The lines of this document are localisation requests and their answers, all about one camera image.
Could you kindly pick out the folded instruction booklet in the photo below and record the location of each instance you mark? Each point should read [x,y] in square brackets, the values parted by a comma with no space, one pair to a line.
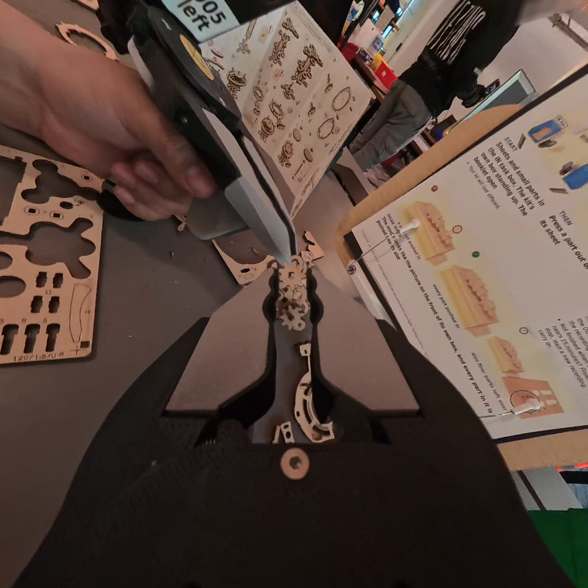
[298,115]

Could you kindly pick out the printed instruction sheet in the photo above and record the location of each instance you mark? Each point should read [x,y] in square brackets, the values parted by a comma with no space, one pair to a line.
[459,298]

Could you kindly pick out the grey framed screen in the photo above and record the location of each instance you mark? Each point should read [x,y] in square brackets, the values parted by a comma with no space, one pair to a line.
[510,96]

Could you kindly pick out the wooden sheet offcut strip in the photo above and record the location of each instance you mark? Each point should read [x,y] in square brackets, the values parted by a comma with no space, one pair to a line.
[243,271]

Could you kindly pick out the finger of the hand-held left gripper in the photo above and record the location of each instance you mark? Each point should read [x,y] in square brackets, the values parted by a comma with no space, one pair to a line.
[257,211]
[275,193]

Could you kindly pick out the person's left forearm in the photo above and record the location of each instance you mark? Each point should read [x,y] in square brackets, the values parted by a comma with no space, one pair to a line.
[23,69]

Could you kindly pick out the person's left hand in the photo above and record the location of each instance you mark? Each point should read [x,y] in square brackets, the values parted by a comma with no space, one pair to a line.
[115,115]

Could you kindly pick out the wooden gear shaft assembly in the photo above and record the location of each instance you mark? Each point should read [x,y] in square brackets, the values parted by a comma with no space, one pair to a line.
[291,280]

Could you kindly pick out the instruction sheet on stand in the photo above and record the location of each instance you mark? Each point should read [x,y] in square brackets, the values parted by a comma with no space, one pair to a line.
[367,204]

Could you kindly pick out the white sheet holder bar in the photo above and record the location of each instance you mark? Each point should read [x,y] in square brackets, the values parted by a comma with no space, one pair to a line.
[374,298]

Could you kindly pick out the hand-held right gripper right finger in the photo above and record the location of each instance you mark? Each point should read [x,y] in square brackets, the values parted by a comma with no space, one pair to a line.
[363,363]

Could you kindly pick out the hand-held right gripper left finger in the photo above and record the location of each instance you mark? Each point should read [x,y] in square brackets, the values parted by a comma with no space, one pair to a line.
[220,363]

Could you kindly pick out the punched wooden part sheet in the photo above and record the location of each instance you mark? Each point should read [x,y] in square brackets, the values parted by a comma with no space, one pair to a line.
[99,257]

